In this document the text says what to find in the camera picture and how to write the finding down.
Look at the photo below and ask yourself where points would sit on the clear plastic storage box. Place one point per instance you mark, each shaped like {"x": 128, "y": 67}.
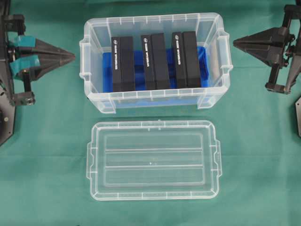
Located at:
{"x": 210, "y": 34}

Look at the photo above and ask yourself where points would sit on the left black camera box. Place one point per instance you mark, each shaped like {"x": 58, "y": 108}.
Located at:
{"x": 122, "y": 59}

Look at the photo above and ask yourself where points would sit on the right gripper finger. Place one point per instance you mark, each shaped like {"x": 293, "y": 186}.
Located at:
{"x": 263, "y": 54}
{"x": 261, "y": 37}

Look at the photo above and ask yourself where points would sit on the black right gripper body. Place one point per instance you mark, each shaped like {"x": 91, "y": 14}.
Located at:
{"x": 284, "y": 51}

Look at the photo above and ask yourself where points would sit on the clear plastic box lid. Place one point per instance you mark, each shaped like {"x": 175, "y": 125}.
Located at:
{"x": 154, "y": 160}

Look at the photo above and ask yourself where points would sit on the right black camera box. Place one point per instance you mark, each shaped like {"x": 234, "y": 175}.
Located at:
{"x": 186, "y": 62}

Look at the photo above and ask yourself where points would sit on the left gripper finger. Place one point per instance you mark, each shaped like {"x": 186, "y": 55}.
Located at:
{"x": 29, "y": 45}
{"x": 38, "y": 65}

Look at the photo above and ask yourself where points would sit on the middle black camera box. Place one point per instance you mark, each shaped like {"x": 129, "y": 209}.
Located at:
{"x": 155, "y": 61}

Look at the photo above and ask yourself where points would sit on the black camera box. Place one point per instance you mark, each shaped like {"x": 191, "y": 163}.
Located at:
{"x": 186, "y": 62}
{"x": 122, "y": 59}
{"x": 155, "y": 61}

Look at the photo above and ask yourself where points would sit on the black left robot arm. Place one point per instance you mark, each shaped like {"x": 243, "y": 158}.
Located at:
{"x": 7, "y": 111}

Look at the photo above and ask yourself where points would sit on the green table cloth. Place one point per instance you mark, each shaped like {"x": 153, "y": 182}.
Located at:
{"x": 43, "y": 165}

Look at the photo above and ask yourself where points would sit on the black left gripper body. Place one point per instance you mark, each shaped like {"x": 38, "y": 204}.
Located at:
{"x": 18, "y": 92}

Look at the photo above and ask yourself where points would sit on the blue foam insert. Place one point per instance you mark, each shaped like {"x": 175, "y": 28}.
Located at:
{"x": 139, "y": 73}

